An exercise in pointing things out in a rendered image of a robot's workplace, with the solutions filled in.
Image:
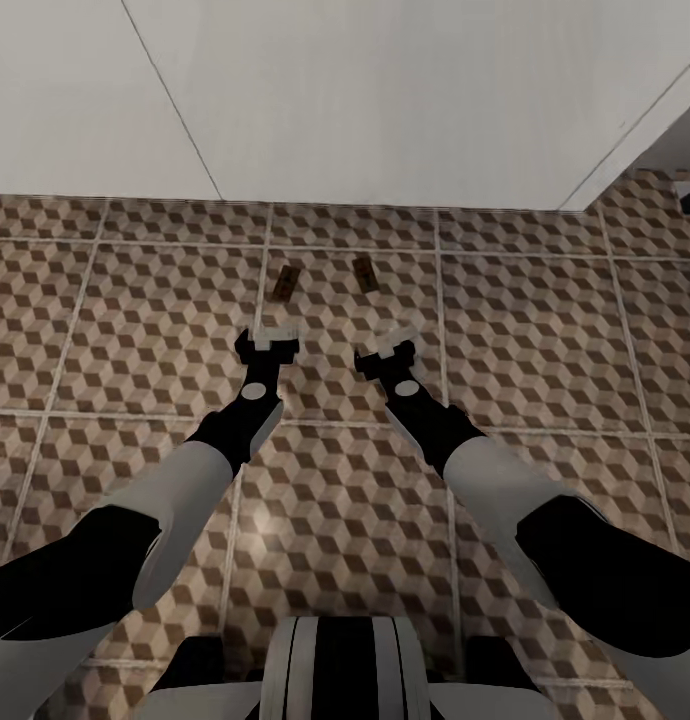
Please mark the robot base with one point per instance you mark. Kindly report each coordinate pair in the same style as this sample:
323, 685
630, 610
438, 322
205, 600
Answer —
192, 687

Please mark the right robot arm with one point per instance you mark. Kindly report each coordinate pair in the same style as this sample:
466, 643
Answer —
630, 597

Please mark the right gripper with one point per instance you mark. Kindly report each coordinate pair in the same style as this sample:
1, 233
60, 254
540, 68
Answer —
374, 367

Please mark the furniture sink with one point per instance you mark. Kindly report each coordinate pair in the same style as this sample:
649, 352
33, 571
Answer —
492, 104

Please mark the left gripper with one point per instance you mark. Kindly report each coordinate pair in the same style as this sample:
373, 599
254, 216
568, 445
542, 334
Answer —
281, 352

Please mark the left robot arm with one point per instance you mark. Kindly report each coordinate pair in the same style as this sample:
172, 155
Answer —
57, 603

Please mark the mousetrap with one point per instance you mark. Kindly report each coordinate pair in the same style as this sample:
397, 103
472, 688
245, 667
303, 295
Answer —
286, 283
365, 275

